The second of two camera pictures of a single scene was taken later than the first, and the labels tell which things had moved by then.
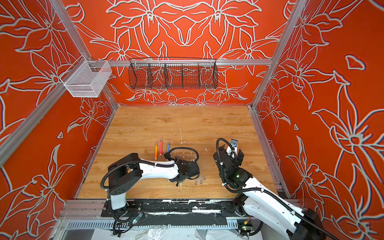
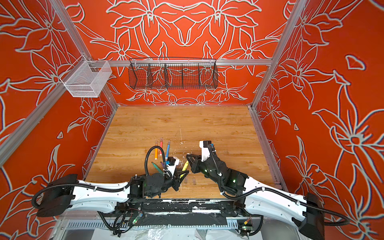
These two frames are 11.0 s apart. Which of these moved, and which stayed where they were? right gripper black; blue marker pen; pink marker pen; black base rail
Moved: right gripper black
Stayed: black base rail; blue marker pen; pink marker pen
